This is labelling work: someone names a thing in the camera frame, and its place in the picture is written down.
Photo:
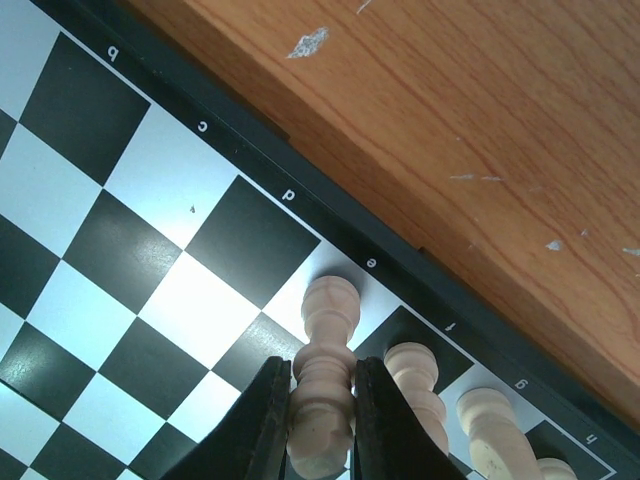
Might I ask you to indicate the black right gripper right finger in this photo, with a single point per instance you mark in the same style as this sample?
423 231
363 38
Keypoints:
390 443

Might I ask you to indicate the white chess piece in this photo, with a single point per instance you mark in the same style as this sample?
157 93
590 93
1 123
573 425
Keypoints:
497 447
322 405
555 469
414 369

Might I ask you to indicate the black white chessboard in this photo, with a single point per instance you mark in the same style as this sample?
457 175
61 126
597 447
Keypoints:
156 243

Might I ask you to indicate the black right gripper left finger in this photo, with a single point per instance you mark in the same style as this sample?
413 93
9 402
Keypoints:
249 442

